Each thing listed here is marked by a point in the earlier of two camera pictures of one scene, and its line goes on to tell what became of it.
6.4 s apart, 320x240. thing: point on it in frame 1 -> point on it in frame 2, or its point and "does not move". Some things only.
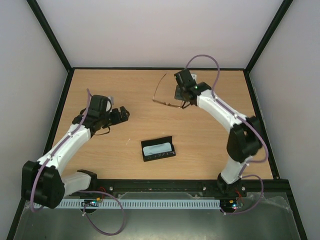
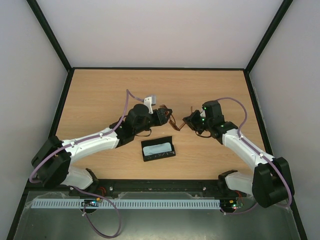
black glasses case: [158, 148] does not move
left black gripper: [117, 119] -> [160, 115]
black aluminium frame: [277, 185] does not move
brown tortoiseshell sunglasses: [178, 107] -> [172, 120]
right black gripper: [185, 95] -> [193, 120]
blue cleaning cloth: [157, 148] does not move
